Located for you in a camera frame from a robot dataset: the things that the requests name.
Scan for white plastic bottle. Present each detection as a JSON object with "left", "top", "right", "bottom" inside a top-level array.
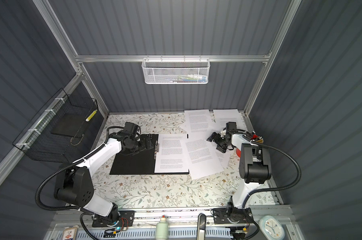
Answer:
[{"left": 155, "top": 215, "right": 169, "bottom": 240}]

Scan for small card box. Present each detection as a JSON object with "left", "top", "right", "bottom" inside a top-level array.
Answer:
[{"left": 60, "top": 226, "right": 79, "bottom": 240}]

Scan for white wire wall basket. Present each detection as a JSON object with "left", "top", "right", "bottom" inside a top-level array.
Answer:
[{"left": 142, "top": 59, "right": 211, "bottom": 85}]

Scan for red pen cup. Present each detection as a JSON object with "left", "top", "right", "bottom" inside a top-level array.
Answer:
[{"left": 232, "top": 132, "right": 264, "bottom": 157}]

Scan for printed paper sheet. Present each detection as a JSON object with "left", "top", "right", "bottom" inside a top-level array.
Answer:
[
  {"left": 154, "top": 134, "right": 189, "bottom": 175},
  {"left": 181, "top": 139, "right": 224, "bottom": 180},
  {"left": 184, "top": 110, "right": 214, "bottom": 140},
  {"left": 213, "top": 109, "right": 247, "bottom": 131}
]

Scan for silver handle at front rail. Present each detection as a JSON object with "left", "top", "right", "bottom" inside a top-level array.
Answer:
[{"left": 197, "top": 213, "right": 207, "bottom": 240}]

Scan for white analog clock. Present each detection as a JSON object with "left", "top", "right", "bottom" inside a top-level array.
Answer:
[{"left": 259, "top": 215, "right": 285, "bottom": 240}]

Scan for left black corrugated cable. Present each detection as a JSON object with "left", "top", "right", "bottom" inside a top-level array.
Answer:
[{"left": 34, "top": 125, "right": 125, "bottom": 211}]

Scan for yellow marker in black basket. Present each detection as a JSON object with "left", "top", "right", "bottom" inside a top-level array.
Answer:
[{"left": 85, "top": 110, "right": 98, "bottom": 122}]

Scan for right black corrugated cable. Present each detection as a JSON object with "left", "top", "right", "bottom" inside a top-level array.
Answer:
[{"left": 237, "top": 131, "right": 302, "bottom": 208}]

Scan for red folder with black inside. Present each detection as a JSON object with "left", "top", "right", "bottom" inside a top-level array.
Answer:
[{"left": 110, "top": 134, "right": 189, "bottom": 175}]

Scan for black corrugated cable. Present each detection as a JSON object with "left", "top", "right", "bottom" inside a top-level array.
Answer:
[
  {"left": 34, "top": 125, "right": 125, "bottom": 211},
  {"left": 237, "top": 131, "right": 302, "bottom": 208}
]

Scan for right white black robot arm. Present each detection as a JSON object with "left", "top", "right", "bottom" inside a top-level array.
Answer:
[{"left": 207, "top": 122, "right": 272, "bottom": 209}]

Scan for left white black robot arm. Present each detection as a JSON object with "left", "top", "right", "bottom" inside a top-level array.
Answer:
[{"left": 54, "top": 122, "right": 154, "bottom": 220}]

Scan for black wire side basket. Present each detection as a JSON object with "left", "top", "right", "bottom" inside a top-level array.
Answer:
[{"left": 12, "top": 92, "right": 103, "bottom": 163}]

